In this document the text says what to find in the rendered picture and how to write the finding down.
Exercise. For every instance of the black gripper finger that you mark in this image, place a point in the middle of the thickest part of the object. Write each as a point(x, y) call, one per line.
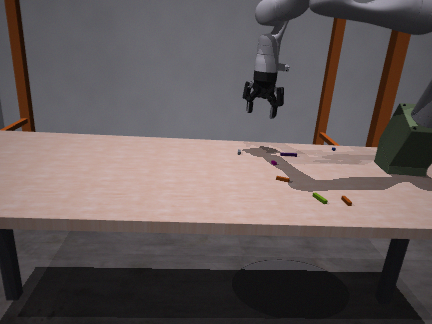
point(277, 103)
point(247, 96)

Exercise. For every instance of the orange rod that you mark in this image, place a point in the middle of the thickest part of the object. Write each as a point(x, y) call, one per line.
point(282, 179)
point(346, 200)

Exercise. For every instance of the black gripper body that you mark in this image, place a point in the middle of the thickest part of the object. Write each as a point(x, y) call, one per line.
point(268, 81)

